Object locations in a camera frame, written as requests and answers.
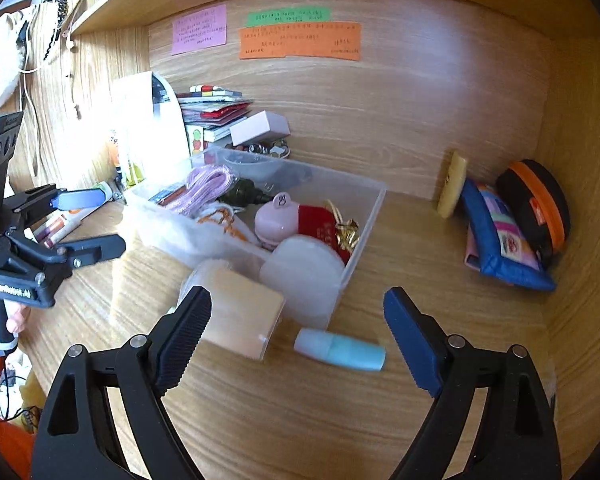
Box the dark green bottle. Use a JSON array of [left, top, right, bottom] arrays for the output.
[[220, 178, 273, 207]]

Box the person's left hand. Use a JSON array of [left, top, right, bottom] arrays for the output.
[[5, 301, 31, 335]]

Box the beige tape roll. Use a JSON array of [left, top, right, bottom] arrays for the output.
[[178, 259, 285, 361]]

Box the small white box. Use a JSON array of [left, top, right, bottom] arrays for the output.
[[230, 110, 290, 146]]

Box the blue pencil case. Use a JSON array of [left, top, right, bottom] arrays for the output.
[[460, 179, 556, 292]]

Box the bowl of trinkets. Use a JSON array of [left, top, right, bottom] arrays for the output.
[[236, 140, 291, 159]]

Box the pink rope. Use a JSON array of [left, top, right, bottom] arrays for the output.
[[166, 162, 240, 217]]

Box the pink sticky note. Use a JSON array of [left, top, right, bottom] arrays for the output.
[[171, 4, 227, 55]]

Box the black orange round case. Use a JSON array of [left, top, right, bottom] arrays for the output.
[[495, 159, 571, 268]]

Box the pink pig toy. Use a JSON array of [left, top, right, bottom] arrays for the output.
[[253, 192, 300, 250]]

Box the stack of books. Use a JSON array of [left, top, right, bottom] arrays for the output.
[[176, 84, 253, 143]]

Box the green sticky note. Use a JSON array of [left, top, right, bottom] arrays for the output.
[[246, 6, 332, 27]]

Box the white orange lotion bottle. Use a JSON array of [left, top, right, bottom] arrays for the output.
[[33, 181, 122, 248]]

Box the clear plastic storage bin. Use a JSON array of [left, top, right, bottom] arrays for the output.
[[124, 148, 387, 330]]

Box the fruit sticker sheet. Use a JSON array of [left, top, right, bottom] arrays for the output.
[[186, 125, 206, 156]]

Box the teal travel bottle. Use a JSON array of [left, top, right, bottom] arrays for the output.
[[294, 328, 386, 372]]

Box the yellow tube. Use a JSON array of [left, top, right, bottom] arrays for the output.
[[437, 151, 468, 219]]

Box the orange sticky note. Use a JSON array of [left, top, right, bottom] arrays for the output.
[[239, 22, 362, 61]]

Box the gourd charm with cord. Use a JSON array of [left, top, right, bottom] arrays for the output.
[[196, 205, 261, 246]]

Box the red pouch with gold tassel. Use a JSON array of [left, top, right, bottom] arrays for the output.
[[298, 200, 360, 264]]

